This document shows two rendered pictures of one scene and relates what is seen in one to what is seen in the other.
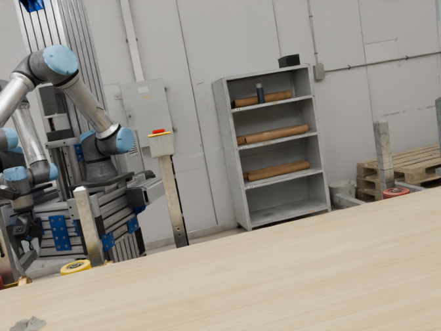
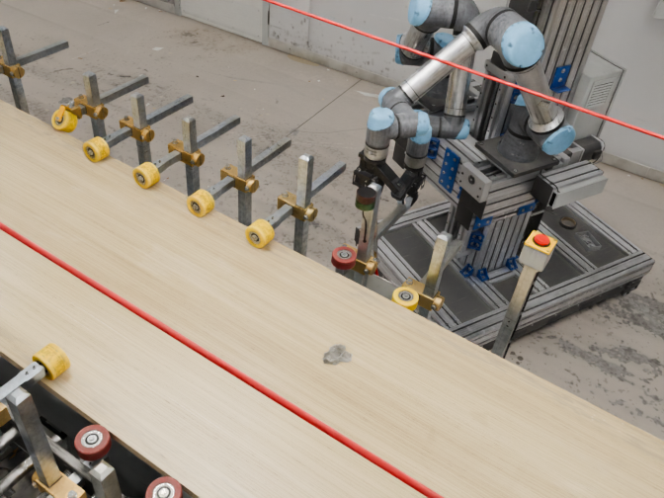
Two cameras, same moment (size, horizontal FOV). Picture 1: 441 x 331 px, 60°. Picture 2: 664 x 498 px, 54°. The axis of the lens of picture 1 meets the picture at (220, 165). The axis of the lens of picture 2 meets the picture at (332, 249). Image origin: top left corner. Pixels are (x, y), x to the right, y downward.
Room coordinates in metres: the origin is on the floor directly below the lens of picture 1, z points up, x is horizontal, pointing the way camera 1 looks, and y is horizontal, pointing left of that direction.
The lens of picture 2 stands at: (-0.22, -0.25, 2.30)
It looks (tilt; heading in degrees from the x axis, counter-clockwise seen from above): 41 degrees down; 39
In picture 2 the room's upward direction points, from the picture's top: 6 degrees clockwise
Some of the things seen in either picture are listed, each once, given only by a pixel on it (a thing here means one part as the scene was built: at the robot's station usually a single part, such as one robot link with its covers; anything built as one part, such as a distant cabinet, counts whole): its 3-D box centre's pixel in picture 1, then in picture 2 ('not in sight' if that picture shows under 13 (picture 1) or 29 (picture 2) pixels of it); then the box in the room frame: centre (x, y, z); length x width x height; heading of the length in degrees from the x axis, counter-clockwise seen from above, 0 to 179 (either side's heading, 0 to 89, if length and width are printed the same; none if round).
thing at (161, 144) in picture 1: (161, 145); (537, 252); (1.18, 0.17, 1.18); 0.07 x 0.07 x 0.08; 10
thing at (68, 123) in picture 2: not in sight; (64, 121); (0.76, 1.92, 0.93); 0.09 x 0.08 x 0.09; 10
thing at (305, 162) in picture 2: not in sight; (302, 214); (1.05, 0.92, 0.93); 0.04 x 0.04 x 0.48; 10
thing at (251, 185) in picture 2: not in sight; (239, 179); (1.01, 1.18, 0.95); 0.14 x 0.06 x 0.05; 100
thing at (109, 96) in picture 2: not in sight; (113, 94); (1.01, 1.96, 0.95); 0.37 x 0.03 x 0.03; 10
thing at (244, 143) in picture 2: not in sight; (244, 194); (1.01, 1.16, 0.89); 0.04 x 0.04 x 0.48; 10
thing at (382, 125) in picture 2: not in sight; (380, 127); (1.19, 0.75, 1.29); 0.09 x 0.08 x 0.11; 151
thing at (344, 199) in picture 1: (365, 208); not in sight; (1.40, -0.51, 0.80); 0.44 x 0.03 x 0.04; 10
